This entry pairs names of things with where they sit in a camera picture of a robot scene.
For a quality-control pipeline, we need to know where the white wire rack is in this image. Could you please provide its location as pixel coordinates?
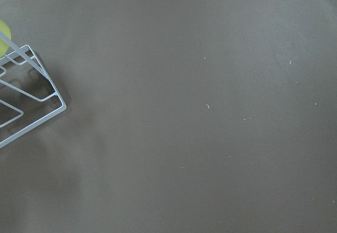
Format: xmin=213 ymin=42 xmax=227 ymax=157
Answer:
xmin=1 ymin=32 xmax=67 ymax=148

